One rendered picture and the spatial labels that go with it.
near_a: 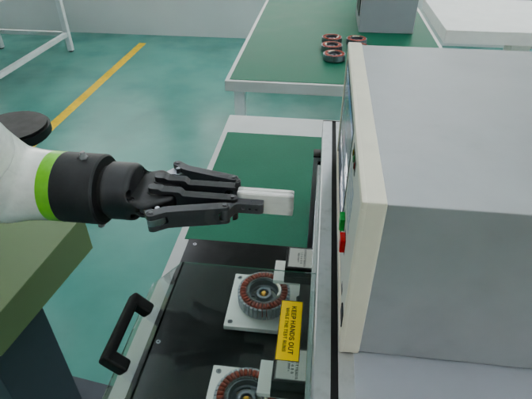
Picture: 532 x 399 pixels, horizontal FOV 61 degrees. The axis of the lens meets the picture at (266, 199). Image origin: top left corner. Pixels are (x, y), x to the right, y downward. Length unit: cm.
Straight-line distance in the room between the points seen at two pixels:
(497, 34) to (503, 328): 98
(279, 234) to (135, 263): 120
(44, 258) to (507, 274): 93
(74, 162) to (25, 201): 8
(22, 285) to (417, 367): 81
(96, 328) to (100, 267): 37
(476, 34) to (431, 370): 100
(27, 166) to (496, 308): 55
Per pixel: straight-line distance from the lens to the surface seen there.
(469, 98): 62
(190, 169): 62
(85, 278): 231
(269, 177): 145
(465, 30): 136
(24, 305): 111
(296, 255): 91
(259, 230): 123
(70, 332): 211
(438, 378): 54
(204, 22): 548
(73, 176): 60
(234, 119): 182
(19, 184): 63
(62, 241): 116
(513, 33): 140
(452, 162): 47
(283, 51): 258
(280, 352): 59
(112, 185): 58
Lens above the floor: 154
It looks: 36 degrees down
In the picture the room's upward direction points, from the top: straight up
